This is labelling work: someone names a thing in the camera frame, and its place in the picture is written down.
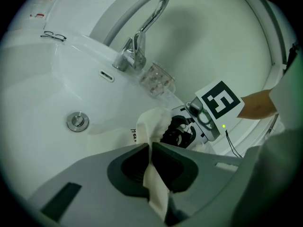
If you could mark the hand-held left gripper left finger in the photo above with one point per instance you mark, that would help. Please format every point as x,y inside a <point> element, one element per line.
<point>94,178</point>

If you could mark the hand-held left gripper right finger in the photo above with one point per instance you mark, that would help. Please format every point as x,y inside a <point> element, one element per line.
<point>201,169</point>

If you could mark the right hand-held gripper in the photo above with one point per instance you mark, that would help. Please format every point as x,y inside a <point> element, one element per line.
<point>220,100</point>

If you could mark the white cloth bag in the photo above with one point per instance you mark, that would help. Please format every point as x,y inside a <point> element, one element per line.
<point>151,122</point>

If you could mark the clear patterned plastic cup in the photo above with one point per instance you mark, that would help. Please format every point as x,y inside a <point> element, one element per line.
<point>156,79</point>

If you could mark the chrome drain stopper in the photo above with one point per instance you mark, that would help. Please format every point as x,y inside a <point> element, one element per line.
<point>77,121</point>

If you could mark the person's white shirt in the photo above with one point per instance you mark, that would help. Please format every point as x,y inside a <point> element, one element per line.
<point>281,155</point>

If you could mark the chrome faucet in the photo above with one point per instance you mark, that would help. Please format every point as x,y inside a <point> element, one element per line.
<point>139,46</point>

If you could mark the white ceramic sink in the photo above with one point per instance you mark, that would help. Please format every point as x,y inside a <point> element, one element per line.
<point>47,84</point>

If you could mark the black-framed eyeglasses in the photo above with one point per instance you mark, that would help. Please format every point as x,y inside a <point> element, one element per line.
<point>55,36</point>

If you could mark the white bottle red label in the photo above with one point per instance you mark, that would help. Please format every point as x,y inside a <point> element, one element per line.
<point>43,7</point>

